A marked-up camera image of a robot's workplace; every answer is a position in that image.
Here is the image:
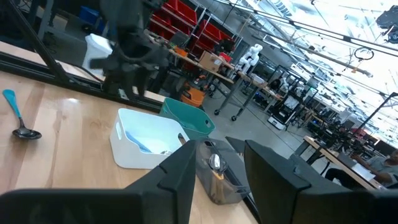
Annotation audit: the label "grey transparent plastic bin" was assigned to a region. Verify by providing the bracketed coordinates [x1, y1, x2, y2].
[195, 138, 251, 206]

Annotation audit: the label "white humanoid robot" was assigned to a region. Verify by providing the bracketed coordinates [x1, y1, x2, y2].
[238, 43, 264, 74]

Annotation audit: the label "black hanging cable loop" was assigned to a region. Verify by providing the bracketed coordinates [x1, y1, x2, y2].
[354, 46, 375, 62]

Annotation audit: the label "wooden workbench black legs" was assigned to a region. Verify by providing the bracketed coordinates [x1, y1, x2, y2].
[167, 48, 282, 122]

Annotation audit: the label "teal plastic bin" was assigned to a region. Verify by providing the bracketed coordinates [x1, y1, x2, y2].
[159, 97, 216, 141]

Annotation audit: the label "wooden desk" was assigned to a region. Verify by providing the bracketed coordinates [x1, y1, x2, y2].
[294, 135, 386, 191]

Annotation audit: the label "blue crate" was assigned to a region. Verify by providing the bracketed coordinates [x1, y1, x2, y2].
[77, 5, 106, 34]

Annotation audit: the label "orange shop vacuum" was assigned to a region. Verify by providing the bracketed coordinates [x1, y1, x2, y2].
[179, 81, 206, 108]

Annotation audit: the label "person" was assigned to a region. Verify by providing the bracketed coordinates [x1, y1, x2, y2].
[325, 149, 398, 190]

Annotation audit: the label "red storage bin rack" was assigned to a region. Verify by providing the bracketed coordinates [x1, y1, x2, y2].
[148, 0, 234, 65]

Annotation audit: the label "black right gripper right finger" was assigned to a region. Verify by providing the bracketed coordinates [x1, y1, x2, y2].
[244, 139, 398, 224]

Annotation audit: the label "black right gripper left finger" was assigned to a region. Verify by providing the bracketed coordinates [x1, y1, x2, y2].
[0, 139, 197, 224]

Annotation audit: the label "cardboard box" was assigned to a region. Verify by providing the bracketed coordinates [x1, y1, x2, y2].
[198, 50, 223, 73]

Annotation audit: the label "black aluminium table frame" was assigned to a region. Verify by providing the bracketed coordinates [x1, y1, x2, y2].
[0, 0, 164, 113]

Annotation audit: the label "white waste bin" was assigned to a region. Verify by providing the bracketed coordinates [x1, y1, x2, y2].
[81, 33, 113, 76]

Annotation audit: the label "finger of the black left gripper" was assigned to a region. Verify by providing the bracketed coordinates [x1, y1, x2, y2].
[101, 68, 126, 96]
[130, 68, 150, 97]

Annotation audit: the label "white plastic bin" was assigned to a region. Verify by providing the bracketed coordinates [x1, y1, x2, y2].
[109, 108, 191, 170]

